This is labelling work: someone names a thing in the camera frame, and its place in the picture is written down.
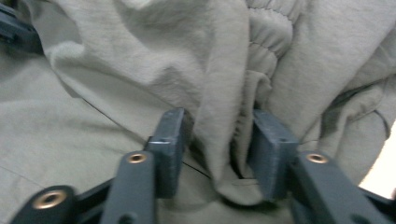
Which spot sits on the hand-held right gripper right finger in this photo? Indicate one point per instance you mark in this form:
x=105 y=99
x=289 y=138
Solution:
x=271 y=155

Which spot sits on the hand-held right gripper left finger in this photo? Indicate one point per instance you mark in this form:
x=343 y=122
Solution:
x=169 y=149

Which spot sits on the olive green pants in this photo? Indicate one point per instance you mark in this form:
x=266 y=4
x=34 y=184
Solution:
x=124 y=93

